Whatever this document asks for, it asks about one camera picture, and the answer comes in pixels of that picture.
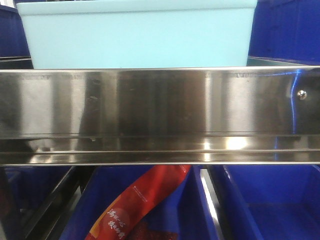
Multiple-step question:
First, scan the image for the dark blue bin upper left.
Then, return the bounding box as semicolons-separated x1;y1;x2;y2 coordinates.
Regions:
0;5;30;58

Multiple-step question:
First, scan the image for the light blue plastic bin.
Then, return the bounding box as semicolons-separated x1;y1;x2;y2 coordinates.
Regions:
17;0;257;69

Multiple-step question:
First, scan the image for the dark blue bin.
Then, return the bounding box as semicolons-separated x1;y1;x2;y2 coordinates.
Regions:
209;165;320;240
0;5;30;58
4;166;70;210
60;165;218;240
249;0;320;65

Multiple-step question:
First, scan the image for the dark blue bin upper right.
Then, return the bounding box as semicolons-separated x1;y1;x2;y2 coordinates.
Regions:
249;0;320;65

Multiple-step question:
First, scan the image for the dark blue bin lower right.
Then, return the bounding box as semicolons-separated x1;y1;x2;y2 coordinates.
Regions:
209;165;320;240

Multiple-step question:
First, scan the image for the stainless steel shelf rail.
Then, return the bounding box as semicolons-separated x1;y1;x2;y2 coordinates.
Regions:
0;66;320;166

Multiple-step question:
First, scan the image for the dark blue bin lower middle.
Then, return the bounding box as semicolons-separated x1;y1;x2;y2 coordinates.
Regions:
60;165;218;240

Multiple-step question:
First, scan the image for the red snack bag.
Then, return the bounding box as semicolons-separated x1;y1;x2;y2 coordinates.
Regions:
85;164;191;240

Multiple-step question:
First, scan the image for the dark blue bin lower left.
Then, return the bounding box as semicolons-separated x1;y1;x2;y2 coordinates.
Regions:
4;166;70;210

